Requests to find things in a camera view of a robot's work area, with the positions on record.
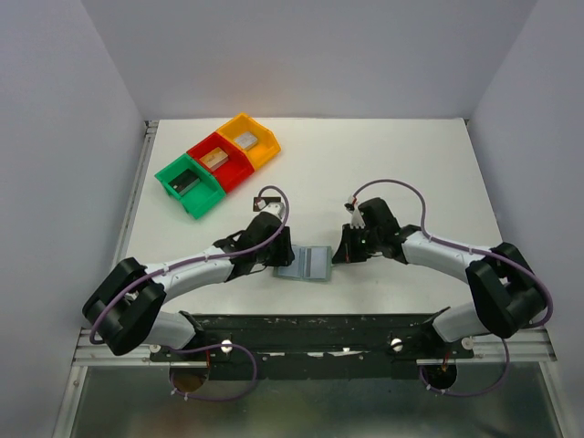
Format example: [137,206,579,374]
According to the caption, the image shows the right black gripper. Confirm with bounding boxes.
[333,223,381,263]

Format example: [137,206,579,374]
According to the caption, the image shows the green card holder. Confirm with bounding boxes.
[273,245,332,283]

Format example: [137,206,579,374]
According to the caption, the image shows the dark credit card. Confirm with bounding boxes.
[252,196,282,213]

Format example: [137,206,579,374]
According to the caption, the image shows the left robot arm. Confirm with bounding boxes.
[82,212,294,360]

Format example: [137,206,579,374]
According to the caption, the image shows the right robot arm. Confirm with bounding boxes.
[332,197,547,358]

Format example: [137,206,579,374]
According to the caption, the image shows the red plastic bin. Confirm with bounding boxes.
[187,132,255,193]

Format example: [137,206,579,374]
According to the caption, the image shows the green plastic bin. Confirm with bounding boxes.
[155,153,226,219]

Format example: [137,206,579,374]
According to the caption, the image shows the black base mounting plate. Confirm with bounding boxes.
[151,311,474,389]

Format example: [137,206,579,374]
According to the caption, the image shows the yellow plastic bin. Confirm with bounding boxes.
[216,113,281,170]

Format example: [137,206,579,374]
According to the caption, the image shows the metal block in red bin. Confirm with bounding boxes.
[200,147,229,171]

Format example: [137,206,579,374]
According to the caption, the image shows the metal block in yellow bin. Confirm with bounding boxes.
[234,131,258,151]

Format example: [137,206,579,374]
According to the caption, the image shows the metal block in green bin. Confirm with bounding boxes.
[169,169,201,196]

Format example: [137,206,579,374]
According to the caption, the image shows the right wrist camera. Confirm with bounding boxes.
[344,195,366,229]

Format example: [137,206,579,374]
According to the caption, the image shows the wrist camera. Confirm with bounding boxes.
[255,198,287,221]
[344,195,366,229]

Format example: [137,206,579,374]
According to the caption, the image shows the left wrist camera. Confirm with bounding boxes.
[255,198,287,221]

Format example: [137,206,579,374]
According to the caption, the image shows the aluminium rail frame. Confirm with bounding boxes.
[82,115,553,379]

